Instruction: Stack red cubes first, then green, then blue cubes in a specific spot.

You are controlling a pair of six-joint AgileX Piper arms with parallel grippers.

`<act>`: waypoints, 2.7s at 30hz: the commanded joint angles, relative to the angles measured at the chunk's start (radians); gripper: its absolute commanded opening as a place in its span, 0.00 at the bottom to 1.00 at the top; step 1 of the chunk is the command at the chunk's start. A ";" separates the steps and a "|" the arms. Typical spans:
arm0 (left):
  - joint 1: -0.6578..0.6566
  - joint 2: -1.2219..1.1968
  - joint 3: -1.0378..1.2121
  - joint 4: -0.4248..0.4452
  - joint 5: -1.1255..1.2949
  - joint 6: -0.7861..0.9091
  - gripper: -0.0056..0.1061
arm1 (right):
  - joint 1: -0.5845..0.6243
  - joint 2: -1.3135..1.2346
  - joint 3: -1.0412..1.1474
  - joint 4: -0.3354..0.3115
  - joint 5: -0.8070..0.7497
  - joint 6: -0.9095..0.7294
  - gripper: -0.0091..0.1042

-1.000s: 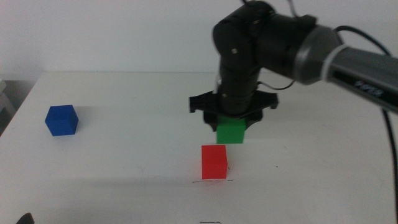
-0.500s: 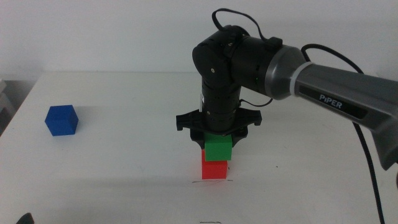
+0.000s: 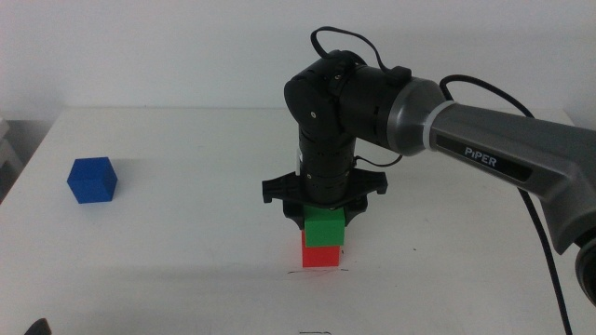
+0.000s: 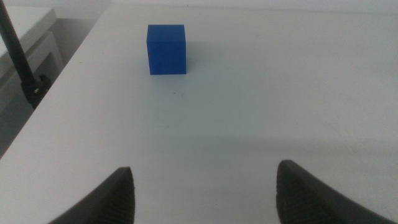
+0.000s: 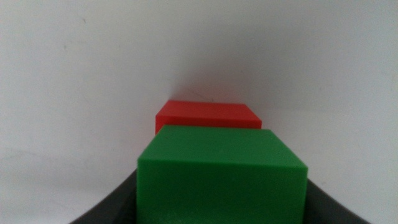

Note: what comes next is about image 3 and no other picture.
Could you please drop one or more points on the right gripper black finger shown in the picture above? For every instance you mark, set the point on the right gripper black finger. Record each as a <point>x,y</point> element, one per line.
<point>294,216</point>
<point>354,211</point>

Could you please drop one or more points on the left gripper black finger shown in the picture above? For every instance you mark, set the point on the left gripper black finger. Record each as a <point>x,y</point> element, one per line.
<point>39,328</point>

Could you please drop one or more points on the green cube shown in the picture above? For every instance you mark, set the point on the green cube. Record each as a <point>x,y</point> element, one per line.
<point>323,228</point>

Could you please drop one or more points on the red cube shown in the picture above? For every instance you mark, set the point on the red cube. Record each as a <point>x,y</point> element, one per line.
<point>321,257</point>

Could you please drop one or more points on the blue cube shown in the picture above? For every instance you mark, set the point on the blue cube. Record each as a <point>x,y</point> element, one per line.
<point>90,181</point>

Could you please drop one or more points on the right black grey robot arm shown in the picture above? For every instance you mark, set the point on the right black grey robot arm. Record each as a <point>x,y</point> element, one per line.
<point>489,139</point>

